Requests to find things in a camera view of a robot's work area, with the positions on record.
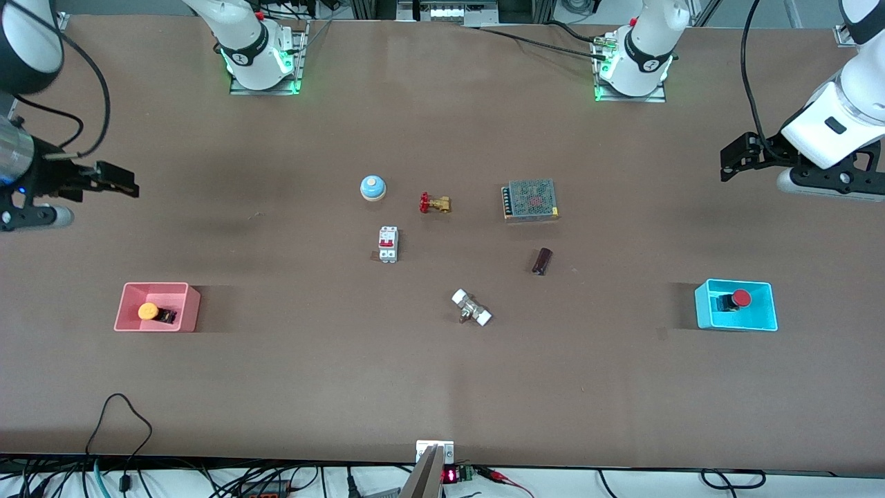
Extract yellow push button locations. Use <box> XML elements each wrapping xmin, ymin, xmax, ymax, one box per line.
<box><xmin>137</xmin><ymin>302</ymin><xmax>178</xmax><ymax>325</ymax></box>

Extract red push button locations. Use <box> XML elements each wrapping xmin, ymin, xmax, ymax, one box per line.
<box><xmin>715</xmin><ymin>288</ymin><xmax>753</xmax><ymax>313</ymax></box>

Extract pink plastic bin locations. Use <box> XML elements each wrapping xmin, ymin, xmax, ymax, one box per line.
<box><xmin>113</xmin><ymin>282</ymin><xmax>202</xmax><ymax>334</ymax></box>

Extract blue plastic bin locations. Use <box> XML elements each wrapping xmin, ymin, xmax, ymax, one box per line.
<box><xmin>693</xmin><ymin>278</ymin><xmax>779</xmax><ymax>333</ymax></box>

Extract metal mesh power supply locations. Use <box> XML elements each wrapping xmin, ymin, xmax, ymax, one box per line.
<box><xmin>501</xmin><ymin>178</ymin><xmax>561</xmax><ymax>223</ymax></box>

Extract metal fitting white end caps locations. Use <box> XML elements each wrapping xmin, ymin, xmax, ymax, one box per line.
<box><xmin>451</xmin><ymin>288</ymin><xmax>494</xmax><ymax>329</ymax></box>

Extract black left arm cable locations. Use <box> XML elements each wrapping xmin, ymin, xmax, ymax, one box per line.
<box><xmin>740</xmin><ymin>0</ymin><xmax>786</xmax><ymax>145</ymax></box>

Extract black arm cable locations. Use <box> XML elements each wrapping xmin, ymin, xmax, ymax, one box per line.
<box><xmin>0</xmin><ymin>0</ymin><xmax>112</xmax><ymax>161</ymax></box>
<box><xmin>740</xmin><ymin>0</ymin><xmax>786</xmax><ymax>145</ymax></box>

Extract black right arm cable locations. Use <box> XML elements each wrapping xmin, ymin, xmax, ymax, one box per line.
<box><xmin>0</xmin><ymin>0</ymin><xmax>112</xmax><ymax>161</ymax></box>

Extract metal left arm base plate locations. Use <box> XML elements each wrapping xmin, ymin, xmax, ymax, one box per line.
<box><xmin>593</xmin><ymin>33</ymin><xmax>667</xmax><ymax>104</ymax></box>

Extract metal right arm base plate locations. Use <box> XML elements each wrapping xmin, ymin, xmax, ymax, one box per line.
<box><xmin>230</xmin><ymin>19</ymin><xmax>309</xmax><ymax>96</ymax></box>

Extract black cable across table edge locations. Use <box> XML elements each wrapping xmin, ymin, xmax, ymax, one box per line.
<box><xmin>476</xmin><ymin>19</ymin><xmax>611</xmax><ymax>62</ymax></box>

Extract black looped table cable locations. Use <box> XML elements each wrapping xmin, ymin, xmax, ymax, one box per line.
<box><xmin>84</xmin><ymin>392</ymin><xmax>154</xmax><ymax>498</ymax></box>

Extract white circuit breaker red switch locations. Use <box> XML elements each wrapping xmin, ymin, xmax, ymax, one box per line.
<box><xmin>377</xmin><ymin>225</ymin><xmax>400</xmax><ymax>264</ymax></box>

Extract black coiled floor cable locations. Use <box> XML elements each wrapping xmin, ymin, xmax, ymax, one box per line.
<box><xmin>700</xmin><ymin>468</ymin><xmax>767</xmax><ymax>491</ymax></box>

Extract aluminium frame structure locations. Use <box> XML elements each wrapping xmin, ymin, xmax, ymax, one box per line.
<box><xmin>349</xmin><ymin>0</ymin><xmax>555</xmax><ymax>28</ymax></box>

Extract red clip lead cable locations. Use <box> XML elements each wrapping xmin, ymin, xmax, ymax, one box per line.
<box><xmin>477</xmin><ymin>466</ymin><xmax>534</xmax><ymax>498</ymax></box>

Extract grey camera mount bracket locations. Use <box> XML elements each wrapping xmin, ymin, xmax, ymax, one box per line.
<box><xmin>397</xmin><ymin>439</ymin><xmax>456</xmax><ymax>498</ymax></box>

